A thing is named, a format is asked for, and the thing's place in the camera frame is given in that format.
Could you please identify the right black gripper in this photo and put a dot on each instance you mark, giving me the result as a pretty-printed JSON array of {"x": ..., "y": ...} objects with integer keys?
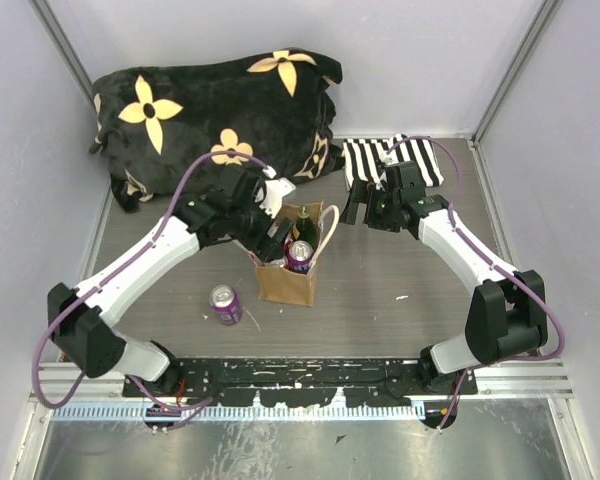
[{"x": 359, "y": 194}]

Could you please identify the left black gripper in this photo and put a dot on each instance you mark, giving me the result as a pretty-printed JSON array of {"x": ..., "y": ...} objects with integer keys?
[{"x": 266, "y": 247}]

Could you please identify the purple Fanta can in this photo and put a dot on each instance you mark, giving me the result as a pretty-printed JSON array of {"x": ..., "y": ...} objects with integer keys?
[{"x": 299, "y": 255}]

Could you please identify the brown canvas tote bag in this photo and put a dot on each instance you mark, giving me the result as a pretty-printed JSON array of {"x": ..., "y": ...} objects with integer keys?
[{"x": 281, "y": 284}]

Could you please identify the green glass bottle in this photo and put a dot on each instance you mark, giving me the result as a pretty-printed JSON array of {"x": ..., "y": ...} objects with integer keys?
[{"x": 305, "y": 229}]

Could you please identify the purple soda can front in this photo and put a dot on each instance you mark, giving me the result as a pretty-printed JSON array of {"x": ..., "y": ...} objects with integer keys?
[{"x": 224, "y": 301}]

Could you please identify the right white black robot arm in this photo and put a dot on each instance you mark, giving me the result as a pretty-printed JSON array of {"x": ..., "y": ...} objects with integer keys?
[{"x": 506, "y": 315}]

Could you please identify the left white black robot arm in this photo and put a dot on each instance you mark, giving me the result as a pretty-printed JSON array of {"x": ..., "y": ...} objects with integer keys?
[{"x": 242, "y": 207}]

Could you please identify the black white striped cloth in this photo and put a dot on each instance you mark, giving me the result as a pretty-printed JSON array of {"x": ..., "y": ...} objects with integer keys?
[{"x": 360, "y": 157}]

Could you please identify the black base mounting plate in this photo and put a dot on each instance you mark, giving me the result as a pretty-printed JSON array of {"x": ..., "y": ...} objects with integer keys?
[{"x": 302, "y": 382}]

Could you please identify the black floral plush blanket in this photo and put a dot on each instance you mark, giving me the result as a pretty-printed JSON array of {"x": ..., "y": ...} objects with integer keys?
[{"x": 154, "y": 122}]

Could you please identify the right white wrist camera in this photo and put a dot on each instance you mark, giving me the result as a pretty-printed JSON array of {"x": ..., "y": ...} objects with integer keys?
[{"x": 382, "y": 163}]

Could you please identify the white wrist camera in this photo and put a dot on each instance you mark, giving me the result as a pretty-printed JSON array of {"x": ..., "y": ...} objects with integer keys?
[
  {"x": 382, "y": 163},
  {"x": 275, "y": 192}
]

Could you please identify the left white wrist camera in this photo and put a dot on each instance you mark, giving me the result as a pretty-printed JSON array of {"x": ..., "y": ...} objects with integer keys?
[{"x": 275, "y": 192}]

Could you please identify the slotted cable duct rail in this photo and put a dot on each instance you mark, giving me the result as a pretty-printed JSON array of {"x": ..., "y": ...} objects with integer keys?
[{"x": 141, "y": 411}]

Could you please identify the right aluminium frame post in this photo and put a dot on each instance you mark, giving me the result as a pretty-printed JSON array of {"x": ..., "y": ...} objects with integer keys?
[{"x": 536, "y": 29}]

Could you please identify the aluminium frame post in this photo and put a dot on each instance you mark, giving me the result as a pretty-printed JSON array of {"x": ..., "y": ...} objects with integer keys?
[
  {"x": 536, "y": 29},
  {"x": 62, "y": 43}
]

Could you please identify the left aluminium frame post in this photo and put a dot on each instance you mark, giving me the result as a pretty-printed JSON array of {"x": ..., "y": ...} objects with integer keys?
[{"x": 62, "y": 43}]

